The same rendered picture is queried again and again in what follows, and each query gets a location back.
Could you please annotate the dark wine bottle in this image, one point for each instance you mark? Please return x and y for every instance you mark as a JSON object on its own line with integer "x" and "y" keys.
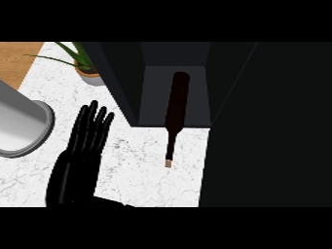
{"x": 176, "y": 110}

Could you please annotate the dark grey cabinet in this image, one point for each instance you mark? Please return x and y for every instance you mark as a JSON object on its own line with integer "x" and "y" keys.
{"x": 173, "y": 81}

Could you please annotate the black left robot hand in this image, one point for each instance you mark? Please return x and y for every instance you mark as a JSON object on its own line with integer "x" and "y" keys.
{"x": 80, "y": 155}

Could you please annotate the green potted plant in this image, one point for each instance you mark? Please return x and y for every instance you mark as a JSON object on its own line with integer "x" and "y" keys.
{"x": 85, "y": 66}

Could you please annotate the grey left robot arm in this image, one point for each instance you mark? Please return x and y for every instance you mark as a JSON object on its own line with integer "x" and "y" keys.
{"x": 11, "y": 120}

